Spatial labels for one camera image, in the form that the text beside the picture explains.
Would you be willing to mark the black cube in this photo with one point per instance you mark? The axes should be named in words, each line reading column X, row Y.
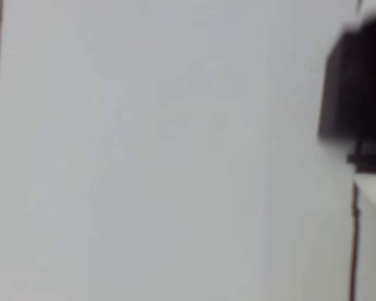
column 354, row 78

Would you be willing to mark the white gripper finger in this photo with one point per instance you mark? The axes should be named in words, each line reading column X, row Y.
column 374, row 185

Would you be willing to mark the white paper sheet with markings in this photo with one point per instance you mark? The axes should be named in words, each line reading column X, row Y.
column 175, row 150

